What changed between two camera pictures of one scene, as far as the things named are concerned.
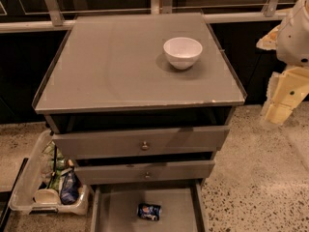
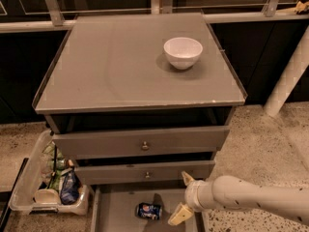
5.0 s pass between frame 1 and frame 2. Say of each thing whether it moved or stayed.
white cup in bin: stayed
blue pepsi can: stayed
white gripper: moved
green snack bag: stayed
